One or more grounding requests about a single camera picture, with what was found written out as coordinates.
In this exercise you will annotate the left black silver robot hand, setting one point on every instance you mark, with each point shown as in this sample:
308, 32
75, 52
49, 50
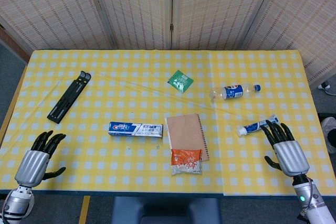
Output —
32, 166

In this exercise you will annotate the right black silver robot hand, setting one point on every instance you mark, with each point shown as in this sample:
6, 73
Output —
291, 158

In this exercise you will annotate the white blue toothpaste tube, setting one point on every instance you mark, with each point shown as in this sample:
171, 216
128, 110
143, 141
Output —
249, 129

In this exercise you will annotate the blue toothpaste box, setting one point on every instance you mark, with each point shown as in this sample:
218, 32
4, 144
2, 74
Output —
135, 129

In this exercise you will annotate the yellow checkered tablecloth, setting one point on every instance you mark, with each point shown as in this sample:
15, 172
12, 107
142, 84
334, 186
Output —
131, 90

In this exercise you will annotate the black folding stand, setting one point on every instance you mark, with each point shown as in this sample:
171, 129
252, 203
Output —
68, 96

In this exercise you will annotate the clear bottle with blue label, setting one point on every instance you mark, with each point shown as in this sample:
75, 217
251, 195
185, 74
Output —
233, 92

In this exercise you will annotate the orange white snack bag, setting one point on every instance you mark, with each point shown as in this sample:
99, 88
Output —
187, 162

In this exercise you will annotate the brown spiral notebook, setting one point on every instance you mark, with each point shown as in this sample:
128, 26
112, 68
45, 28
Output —
185, 132

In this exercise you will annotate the green sachet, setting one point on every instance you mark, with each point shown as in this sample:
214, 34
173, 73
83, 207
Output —
180, 81

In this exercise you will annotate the dark blue chair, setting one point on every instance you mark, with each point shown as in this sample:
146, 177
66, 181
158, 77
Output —
165, 211

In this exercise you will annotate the woven folding screen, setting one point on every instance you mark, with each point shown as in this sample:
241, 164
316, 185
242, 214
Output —
131, 9

